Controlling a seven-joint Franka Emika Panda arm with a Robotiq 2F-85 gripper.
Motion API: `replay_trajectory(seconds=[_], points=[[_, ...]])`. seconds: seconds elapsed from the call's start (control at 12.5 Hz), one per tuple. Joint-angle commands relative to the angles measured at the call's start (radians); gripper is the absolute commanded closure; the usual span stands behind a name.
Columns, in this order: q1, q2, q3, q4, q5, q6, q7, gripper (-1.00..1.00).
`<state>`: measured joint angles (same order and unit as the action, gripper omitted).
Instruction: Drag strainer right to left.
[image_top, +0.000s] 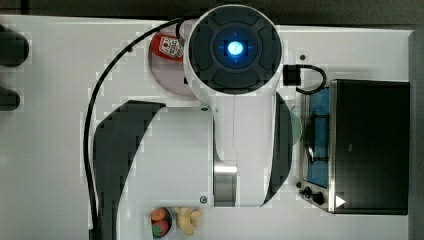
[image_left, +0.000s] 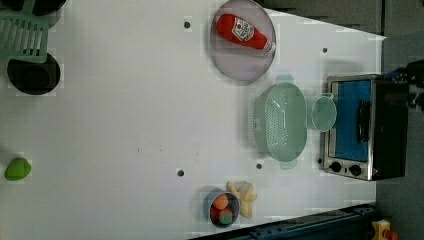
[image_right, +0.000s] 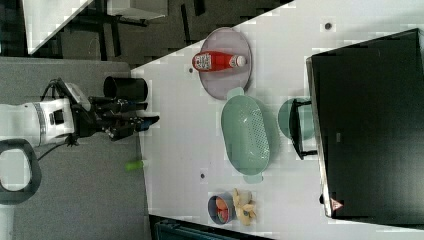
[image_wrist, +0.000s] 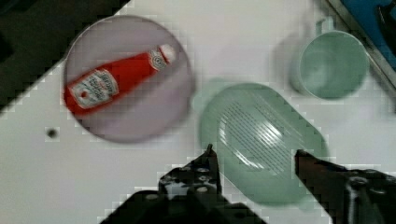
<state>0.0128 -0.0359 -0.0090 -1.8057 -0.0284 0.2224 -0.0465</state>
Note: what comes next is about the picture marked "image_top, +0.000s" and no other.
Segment black toaster oven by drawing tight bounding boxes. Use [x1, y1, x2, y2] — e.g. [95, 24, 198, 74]
[297, 79, 410, 215]

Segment green plastic cup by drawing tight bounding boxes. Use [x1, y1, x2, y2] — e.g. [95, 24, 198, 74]
[290, 106, 303, 144]

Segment yellow plush toy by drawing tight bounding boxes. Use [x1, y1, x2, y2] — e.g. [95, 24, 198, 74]
[174, 207, 202, 236]

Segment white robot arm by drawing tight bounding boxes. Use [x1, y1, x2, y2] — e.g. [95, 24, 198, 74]
[94, 5, 292, 240]

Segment black cylinder container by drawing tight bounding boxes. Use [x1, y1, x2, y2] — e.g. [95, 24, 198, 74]
[0, 87, 20, 111]
[0, 25, 30, 67]

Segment red ketchup bottle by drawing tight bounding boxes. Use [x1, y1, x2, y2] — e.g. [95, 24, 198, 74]
[151, 33, 184, 62]

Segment round grey plate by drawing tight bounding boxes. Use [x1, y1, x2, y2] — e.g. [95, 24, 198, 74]
[149, 26, 194, 97]

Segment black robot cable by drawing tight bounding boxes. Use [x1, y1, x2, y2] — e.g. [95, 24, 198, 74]
[83, 16, 188, 234]

